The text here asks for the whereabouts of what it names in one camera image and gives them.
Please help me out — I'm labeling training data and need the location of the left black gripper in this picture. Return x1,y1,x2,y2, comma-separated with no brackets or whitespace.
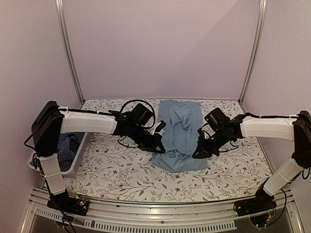
129,124,165,153

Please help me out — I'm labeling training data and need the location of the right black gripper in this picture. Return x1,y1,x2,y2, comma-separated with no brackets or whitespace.
193,128,229,158

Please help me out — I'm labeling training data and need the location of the light blue t-shirt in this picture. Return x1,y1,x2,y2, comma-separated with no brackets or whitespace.
152,100,207,172

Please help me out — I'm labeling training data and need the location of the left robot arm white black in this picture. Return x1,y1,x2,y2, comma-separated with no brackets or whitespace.
24,100,166,211

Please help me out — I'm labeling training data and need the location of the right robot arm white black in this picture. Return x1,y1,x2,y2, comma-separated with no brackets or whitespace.
192,108,311,212

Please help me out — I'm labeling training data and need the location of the white plastic laundry basket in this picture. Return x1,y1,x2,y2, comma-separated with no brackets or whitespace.
28,132,88,178

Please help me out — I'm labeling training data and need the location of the floral patterned table mat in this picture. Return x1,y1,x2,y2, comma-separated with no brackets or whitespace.
47,98,274,202

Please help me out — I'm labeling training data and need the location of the dark blue checkered shirt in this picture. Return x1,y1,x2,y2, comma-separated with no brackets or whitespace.
34,132,86,170

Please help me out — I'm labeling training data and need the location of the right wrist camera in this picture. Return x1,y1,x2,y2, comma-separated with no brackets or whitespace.
197,128,206,144

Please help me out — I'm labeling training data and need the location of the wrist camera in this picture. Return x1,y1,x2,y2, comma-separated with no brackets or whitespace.
148,120,166,135
197,128,206,144

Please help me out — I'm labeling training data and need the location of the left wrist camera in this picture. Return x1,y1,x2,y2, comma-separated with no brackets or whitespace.
148,120,166,135

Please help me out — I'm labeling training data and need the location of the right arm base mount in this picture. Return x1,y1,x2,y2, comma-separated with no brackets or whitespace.
233,194,276,216

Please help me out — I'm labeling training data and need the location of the front aluminium rail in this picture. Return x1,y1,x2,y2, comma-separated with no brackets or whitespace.
20,188,305,233

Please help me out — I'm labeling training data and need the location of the right aluminium frame post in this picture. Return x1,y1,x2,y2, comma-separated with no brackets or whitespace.
238,0,267,105

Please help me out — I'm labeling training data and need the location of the aluminium frame post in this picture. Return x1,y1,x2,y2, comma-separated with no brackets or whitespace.
238,0,267,105
55,0,85,103

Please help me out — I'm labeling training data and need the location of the left aluminium frame post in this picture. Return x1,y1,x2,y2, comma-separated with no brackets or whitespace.
55,0,85,103

